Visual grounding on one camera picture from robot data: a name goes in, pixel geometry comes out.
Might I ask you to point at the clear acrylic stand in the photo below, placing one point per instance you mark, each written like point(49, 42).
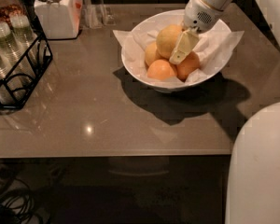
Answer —
point(98, 15)

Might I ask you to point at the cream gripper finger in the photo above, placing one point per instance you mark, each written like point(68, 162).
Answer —
point(184, 45)

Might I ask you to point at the front orange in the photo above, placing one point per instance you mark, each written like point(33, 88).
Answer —
point(161, 69)

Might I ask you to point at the yellow orange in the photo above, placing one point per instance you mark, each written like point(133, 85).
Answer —
point(166, 39)

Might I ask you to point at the left rear orange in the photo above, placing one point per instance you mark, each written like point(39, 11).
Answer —
point(151, 54)

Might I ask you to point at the clear plastic cup stack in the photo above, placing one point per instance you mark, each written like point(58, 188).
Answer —
point(10, 48)

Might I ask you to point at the white paper liner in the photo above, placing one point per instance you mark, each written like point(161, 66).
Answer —
point(214, 47)

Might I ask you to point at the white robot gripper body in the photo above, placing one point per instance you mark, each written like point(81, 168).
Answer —
point(198, 15)

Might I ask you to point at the black wire rack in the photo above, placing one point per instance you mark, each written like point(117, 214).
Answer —
point(24, 52)

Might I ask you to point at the right orange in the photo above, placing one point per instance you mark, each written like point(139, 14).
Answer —
point(190, 64)

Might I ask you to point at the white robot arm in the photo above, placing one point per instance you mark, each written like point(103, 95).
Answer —
point(252, 192)

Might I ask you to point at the white lidded ceramic jar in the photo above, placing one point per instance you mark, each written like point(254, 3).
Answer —
point(60, 19)

